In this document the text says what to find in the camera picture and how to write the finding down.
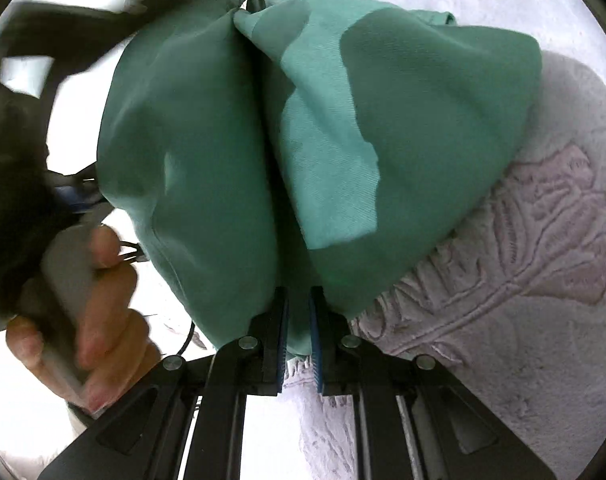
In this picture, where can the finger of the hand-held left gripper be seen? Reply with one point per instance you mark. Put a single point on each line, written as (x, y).
(73, 22)

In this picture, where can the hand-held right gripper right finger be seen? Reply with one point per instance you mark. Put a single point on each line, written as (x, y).
(316, 355)

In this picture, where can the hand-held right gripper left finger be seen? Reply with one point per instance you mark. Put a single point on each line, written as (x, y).
(283, 345)

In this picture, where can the green garment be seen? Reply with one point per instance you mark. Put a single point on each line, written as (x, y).
(208, 160)

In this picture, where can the person's left hand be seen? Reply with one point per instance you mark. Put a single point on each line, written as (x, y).
(113, 310)

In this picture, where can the pale embossed blanket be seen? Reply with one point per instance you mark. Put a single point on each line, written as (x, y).
(533, 310)

